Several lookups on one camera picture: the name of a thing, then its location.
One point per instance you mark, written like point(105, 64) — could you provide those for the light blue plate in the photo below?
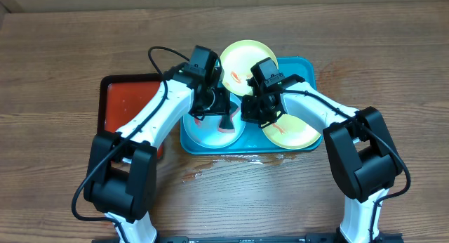
point(204, 132)

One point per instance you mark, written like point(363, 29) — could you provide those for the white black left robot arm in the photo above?
point(121, 175)

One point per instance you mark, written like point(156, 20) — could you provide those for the orange green sponge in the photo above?
point(226, 124)

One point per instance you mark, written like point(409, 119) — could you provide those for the red black sponge tray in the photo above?
point(122, 97)

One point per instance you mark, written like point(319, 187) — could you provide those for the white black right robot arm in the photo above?
point(363, 159)

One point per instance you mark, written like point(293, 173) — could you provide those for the teal plastic tray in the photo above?
point(251, 141)

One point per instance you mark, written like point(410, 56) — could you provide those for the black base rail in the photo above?
point(309, 238)

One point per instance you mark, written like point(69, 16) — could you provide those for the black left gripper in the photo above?
point(222, 107)

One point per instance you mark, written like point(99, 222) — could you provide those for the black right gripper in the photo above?
point(251, 116)

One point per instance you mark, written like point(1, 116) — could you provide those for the yellow plate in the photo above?
point(291, 133)
point(237, 60)

